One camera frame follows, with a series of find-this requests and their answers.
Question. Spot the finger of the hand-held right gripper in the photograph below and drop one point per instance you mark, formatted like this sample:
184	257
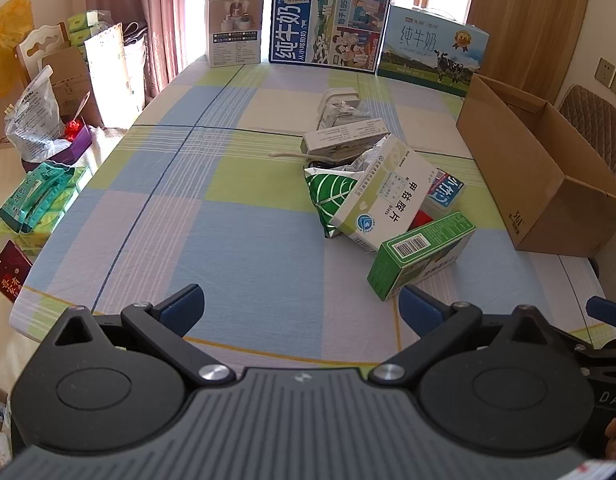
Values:
608	310
605	360

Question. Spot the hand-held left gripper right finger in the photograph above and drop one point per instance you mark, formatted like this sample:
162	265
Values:
419	310

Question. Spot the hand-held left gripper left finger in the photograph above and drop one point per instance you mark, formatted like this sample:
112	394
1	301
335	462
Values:
182	307

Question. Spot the clear case with blue label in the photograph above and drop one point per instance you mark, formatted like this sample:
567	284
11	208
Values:
445	190

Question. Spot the clear bag with metal hook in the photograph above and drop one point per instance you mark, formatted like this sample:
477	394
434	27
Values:
348	110

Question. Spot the green medicine box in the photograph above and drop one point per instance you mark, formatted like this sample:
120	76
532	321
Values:
418	255

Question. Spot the small red packet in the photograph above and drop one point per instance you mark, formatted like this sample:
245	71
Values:
419	220

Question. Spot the white medicine box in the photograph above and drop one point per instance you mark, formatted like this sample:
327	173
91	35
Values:
388	195

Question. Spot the green leaf foil pouch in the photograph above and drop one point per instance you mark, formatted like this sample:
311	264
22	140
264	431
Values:
333	195

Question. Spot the pile of green tissue packets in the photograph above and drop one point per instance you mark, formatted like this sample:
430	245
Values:
37	200

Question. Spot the dark red gift box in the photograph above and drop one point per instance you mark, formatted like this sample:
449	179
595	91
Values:
5	272

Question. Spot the long white paper box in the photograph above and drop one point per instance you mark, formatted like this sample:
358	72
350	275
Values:
338	137

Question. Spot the brown quilted chair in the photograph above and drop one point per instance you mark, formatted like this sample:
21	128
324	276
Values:
593	120

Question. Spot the red ornament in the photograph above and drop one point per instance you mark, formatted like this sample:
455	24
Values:
72	127

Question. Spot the printed white plastic bag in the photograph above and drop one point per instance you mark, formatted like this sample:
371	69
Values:
35	120

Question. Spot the white paper bag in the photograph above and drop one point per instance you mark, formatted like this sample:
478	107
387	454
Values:
112	75

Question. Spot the small brown cardboard box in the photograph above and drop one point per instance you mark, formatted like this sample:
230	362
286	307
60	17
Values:
70	90

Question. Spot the green milk carton box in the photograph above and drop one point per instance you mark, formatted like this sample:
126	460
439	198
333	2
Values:
428	55

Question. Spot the white product box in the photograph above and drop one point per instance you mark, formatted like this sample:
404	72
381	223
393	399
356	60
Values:
233	30

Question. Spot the stack of green tissue boxes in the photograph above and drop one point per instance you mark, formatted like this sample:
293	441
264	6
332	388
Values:
85	27

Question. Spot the pink curtain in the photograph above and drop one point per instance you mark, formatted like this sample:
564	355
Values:
152	10

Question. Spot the blue milk carton box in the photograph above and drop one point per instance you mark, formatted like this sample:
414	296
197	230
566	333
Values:
328	25

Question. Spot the white chair back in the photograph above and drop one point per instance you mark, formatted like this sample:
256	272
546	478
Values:
37	42

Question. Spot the yellow plastic bag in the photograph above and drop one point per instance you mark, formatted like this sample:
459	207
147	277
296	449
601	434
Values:
7	45

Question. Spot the beige wall socket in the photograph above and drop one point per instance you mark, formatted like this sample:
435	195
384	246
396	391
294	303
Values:
610	76

